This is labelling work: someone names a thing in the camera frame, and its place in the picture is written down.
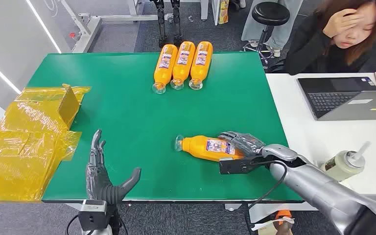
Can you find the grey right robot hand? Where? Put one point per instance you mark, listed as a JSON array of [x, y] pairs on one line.
[[244, 142]]

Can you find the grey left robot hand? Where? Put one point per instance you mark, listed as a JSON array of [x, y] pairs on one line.
[[98, 185]]

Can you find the orange detergent bottle with label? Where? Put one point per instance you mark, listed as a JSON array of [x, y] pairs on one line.
[[202, 61], [183, 63], [201, 147], [165, 66]]

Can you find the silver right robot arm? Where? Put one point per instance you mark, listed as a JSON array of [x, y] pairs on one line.
[[321, 188]]

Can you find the green table mat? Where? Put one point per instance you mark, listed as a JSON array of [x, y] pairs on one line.
[[126, 113]]

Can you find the orange and white tool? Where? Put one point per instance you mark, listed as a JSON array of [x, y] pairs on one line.
[[282, 215]]

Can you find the yellow plastic-wrapped cardboard box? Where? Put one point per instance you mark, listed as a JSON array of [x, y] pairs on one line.
[[25, 136]]

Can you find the grey laptop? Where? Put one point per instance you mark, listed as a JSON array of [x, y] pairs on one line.
[[334, 97]]

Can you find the seated person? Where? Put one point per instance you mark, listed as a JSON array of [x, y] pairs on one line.
[[317, 48]]

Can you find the black round stool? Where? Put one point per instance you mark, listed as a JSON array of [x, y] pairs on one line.
[[270, 13]]

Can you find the yellow printed carton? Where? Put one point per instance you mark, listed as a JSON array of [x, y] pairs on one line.
[[223, 11]]

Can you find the black robot leg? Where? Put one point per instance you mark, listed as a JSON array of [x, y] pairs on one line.
[[162, 22], [177, 22]]

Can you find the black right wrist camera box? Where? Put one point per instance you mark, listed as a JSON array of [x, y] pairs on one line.
[[236, 165]]

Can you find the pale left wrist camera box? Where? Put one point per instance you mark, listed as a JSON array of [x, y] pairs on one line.
[[92, 214]]

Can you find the white metal frame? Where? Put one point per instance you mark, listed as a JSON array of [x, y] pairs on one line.
[[89, 32]]

